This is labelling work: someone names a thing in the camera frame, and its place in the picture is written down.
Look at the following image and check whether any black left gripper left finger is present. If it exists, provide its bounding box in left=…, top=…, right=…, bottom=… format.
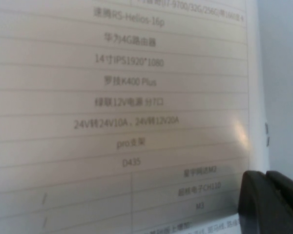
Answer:
left=237, top=170, right=293, bottom=234

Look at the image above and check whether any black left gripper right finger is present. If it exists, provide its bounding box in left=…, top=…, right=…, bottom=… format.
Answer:
left=266, top=169, right=293, bottom=234

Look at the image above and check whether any white product catalog book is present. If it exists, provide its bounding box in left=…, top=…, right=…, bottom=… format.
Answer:
left=0, top=0, right=293, bottom=234

